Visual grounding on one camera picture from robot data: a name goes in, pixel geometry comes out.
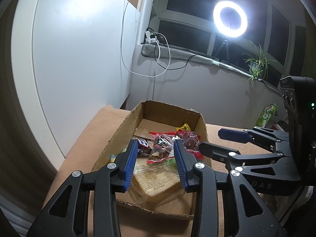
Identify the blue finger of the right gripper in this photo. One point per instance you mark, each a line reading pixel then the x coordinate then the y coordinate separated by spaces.
pixel 271 140
pixel 233 159

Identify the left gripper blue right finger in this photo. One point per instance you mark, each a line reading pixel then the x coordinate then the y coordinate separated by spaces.
pixel 245 213

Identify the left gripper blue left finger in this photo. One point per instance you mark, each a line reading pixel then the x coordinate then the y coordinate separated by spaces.
pixel 66 213

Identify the yellow candy packet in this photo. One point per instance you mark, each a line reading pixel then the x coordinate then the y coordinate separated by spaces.
pixel 184 127

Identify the clear dark dates packet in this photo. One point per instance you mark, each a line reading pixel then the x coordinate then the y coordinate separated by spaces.
pixel 163 146

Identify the packaged sliced bread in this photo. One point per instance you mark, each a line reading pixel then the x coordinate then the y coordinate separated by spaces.
pixel 155 184

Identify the red dried plum packet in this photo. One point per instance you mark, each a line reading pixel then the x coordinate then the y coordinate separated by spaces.
pixel 191 143

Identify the green candy wrapper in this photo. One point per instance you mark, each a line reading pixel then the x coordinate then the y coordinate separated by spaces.
pixel 171 162

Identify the green jelly cup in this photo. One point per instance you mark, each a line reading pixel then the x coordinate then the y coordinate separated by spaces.
pixel 112 158

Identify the small Snickers bar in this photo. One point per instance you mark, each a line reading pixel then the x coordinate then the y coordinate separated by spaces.
pixel 144 148

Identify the white gloved right hand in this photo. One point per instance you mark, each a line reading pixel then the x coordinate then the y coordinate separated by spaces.
pixel 305 196

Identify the green carton box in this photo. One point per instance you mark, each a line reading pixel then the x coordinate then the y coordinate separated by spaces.
pixel 265 115

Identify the potted spider plant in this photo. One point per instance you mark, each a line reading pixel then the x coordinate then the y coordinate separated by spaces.
pixel 258 64

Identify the brown cardboard box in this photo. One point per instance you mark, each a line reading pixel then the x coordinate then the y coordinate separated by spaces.
pixel 134 127

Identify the grey windowsill cloth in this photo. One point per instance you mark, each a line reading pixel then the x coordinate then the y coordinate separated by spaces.
pixel 151 50

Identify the white power strip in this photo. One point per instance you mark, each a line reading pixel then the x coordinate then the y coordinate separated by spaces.
pixel 151 38

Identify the white ring light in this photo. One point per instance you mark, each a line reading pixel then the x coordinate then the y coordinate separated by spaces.
pixel 230 19

